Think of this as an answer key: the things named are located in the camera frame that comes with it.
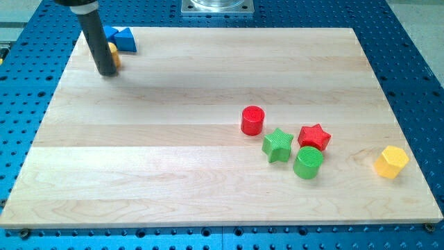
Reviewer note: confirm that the yellow heart block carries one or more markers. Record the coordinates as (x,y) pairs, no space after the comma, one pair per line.
(115,54)

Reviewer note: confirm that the yellow hexagon block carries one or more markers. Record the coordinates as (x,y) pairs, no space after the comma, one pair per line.
(391,162)

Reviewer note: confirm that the wooden board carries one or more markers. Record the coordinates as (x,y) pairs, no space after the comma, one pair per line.
(160,144)

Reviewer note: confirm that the red cylinder block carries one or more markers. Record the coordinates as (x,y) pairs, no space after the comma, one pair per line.
(252,119)

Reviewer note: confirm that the green star block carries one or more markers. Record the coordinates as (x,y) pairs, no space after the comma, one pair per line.
(277,146)

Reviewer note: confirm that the red star block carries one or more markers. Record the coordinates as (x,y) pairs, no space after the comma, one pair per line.
(314,136)

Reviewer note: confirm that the green cylinder block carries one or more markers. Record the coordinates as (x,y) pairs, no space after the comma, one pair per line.
(307,163)

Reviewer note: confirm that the blue triangle block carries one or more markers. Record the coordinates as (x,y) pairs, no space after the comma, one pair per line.
(125,40)

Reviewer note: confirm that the blue cube block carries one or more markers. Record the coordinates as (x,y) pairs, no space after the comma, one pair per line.
(110,33)

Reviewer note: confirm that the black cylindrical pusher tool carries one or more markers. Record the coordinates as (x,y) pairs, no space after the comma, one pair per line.
(87,14)

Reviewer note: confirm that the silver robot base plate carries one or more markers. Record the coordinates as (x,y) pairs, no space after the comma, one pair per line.
(189,7)

